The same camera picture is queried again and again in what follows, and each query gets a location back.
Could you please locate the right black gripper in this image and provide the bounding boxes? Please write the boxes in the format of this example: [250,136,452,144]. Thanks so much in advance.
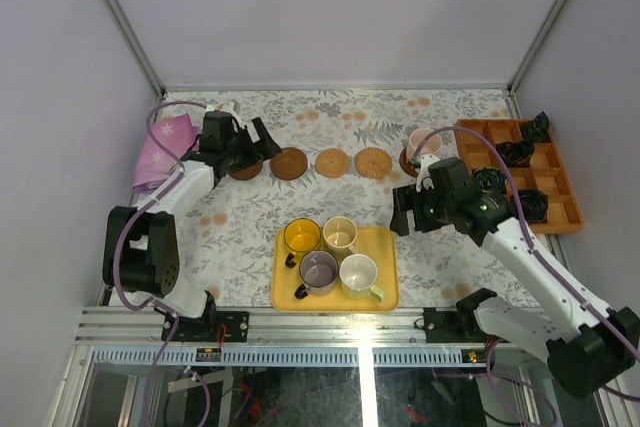
[388,182,455,237]

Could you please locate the brown wooden coaster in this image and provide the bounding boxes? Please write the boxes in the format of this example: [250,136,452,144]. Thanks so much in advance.
[399,149,418,178]
[228,162,263,181]
[270,147,308,181]

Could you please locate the woven rattan coaster back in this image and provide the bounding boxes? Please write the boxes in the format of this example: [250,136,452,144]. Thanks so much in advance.
[355,147,393,180]

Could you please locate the woven rattan coaster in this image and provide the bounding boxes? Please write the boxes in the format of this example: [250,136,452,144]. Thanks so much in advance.
[315,148,350,179]
[355,147,393,180]

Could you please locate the pink ceramic mug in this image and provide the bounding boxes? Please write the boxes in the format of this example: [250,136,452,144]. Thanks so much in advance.
[405,127,443,161]

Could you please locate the woven rattan coaster front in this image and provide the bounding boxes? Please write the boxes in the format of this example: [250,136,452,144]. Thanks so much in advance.
[315,148,350,179]

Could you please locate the white mug green handle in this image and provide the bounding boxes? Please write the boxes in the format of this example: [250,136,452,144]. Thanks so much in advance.
[339,254,386,302]

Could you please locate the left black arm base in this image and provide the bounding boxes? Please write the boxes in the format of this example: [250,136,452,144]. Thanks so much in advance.
[171,292,250,344]

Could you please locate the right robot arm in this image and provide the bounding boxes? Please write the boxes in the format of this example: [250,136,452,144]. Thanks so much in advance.
[390,156,639,398]

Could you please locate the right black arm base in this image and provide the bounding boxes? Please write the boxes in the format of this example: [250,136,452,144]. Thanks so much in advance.
[421,288,497,344]

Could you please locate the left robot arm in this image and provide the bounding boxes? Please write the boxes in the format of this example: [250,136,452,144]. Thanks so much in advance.
[103,108,282,342]

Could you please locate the yellow plastic tray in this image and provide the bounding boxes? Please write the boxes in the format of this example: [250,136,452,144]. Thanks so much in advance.
[271,226,399,313]

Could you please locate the cream ceramic mug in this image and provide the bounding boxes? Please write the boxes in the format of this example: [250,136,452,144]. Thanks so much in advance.
[322,216,359,256]

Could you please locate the black bundle centre compartment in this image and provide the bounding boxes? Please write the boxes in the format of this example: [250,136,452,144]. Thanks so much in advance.
[472,167,507,194]

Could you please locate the black bundle compartment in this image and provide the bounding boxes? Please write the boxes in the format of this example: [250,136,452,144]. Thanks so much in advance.
[496,140,535,168]
[520,111,551,143]
[518,189,549,224]
[472,167,507,194]

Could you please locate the yellow glass mug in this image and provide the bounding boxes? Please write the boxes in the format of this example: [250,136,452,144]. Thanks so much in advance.
[283,218,322,268]

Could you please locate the purple ceramic mug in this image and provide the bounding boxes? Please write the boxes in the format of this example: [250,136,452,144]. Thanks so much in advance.
[294,250,339,300]

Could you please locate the black bundle middle compartment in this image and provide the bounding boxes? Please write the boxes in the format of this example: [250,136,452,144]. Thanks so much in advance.
[496,140,535,168]

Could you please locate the black bundle lower compartment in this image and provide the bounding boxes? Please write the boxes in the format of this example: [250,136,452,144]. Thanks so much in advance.
[518,189,549,224]

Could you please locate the orange compartment organizer tray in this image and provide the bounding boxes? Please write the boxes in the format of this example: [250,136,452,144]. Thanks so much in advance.
[453,118,585,236]

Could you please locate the black bundle top compartment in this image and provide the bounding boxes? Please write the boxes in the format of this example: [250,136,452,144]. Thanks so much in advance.
[520,111,551,143]

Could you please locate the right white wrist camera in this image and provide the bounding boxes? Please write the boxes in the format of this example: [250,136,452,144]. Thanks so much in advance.
[412,153,439,193]

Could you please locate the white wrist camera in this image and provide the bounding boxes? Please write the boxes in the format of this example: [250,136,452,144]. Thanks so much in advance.
[205,99,245,126]
[412,153,439,193]

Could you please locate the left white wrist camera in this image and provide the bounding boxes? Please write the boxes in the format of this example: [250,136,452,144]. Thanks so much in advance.
[205,99,245,126]

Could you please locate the aluminium front rail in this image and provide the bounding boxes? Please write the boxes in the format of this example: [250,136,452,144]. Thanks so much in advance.
[74,307,427,347]

